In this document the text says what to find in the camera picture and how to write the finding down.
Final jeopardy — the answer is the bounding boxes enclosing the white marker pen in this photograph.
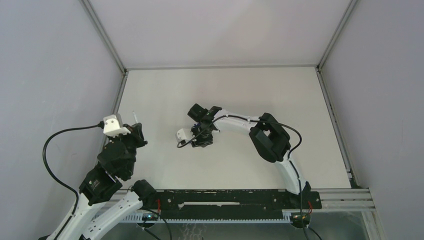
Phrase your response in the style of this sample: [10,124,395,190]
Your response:
[132,110,138,124]

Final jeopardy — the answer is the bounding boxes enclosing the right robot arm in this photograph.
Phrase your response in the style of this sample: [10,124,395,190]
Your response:
[175,103,320,213]

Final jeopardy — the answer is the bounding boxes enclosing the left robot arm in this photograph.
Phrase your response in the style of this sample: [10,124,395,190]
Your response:
[42,122,157,240]

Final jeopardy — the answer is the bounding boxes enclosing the right black camera cable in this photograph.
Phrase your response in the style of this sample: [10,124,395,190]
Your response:
[177,114,314,240]

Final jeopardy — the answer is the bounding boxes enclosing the black camera cable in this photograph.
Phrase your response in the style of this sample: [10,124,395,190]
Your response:
[177,114,314,240]
[42,123,105,216]

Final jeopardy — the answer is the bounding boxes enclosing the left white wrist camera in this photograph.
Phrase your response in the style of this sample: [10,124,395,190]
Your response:
[103,113,131,138]

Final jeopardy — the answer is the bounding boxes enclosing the left black camera cable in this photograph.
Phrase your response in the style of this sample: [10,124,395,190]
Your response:
[42,123,105,216]

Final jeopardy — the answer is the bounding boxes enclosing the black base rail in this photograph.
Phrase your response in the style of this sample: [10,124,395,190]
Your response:
[144,189,323,221]

